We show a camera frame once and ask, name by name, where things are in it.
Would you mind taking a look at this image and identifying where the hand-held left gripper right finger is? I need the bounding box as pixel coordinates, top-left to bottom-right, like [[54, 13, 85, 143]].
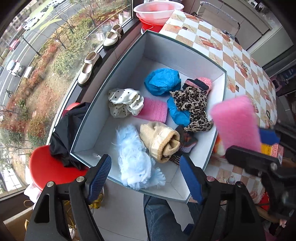
[[180, 155, 264, 241]]

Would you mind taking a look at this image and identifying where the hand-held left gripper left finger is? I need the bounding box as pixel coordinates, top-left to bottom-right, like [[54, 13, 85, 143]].
[[24, 154, 112, 241]]

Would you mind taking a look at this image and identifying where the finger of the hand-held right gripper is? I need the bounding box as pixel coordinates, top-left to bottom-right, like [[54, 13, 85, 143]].
[[259, 119, 296, 145], [225, 145, 296, 219]]

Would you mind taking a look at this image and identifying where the pink sponge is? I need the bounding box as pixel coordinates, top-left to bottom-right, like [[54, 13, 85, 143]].
[[209, 95, 262, 154], [134, 97, 168, 124]]

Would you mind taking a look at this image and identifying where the light blue fluffy scarf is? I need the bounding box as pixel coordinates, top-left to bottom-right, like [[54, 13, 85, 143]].
[[115, 123, 166, 191]]

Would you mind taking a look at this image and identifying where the dark patterned sock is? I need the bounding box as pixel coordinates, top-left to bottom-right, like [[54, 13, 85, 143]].
[[169, 126, 199, 166]]

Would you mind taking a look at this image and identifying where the beige knit sock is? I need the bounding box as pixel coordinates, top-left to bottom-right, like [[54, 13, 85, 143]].
[[139, 121, 181, 164]]

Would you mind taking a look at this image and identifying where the blue terry cloth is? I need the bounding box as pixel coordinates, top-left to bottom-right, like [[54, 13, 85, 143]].
[[166, 97, 192, 127], [144, 68, 181, 97]]

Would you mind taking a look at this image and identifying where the leopard print cloth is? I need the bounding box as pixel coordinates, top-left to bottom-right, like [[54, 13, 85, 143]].
[[169, 86, 214, 133]]

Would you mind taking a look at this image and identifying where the cream polka dot scrunchie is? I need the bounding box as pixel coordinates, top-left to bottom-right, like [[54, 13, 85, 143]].
[[108, 87, 144, 118]]

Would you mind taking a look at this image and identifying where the pink black knit sock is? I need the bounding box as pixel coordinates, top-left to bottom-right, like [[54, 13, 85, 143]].
[[182, 77, 213, 93]]

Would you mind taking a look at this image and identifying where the grey cardboard box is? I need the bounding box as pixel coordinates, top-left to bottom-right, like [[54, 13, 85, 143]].
[[69, 31, 227, 205]]

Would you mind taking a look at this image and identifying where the red patterned box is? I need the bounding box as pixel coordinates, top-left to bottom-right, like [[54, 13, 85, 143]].
[[261, 142, 285, 159]]

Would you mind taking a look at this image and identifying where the person's leg in jeans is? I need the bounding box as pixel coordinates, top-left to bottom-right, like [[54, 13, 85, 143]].
[[143, 194, 205, 241]]

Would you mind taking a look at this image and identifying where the black cloth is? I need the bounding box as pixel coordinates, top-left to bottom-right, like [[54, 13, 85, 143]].
[[49, 101, 91, 168]]

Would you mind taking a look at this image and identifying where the checkered patterned tablecloth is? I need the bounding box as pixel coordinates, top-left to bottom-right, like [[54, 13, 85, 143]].
[[159, 9, 278, 202]]

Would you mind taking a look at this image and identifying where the brown cardboard box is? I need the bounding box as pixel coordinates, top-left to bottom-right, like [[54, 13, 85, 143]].
[[3, 207, 33, 241]]

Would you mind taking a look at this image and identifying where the white car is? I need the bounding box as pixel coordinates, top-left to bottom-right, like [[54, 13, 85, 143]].
[[6, 60, 25, 77]]

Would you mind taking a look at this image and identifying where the red plastic basin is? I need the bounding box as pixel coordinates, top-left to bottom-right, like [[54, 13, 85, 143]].
[[136, 13, 167, 33]]

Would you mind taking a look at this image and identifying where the red car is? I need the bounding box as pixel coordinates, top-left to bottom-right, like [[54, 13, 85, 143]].
[[9, 39, 21, 51]]

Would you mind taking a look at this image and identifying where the yellow cable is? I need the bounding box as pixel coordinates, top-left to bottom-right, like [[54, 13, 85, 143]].
[[91, 194, 105, 209]]

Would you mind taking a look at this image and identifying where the cream strap shoe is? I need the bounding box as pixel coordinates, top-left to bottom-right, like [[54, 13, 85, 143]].
[[102, 23, 123, 49], [77, 50, 102, 88]]

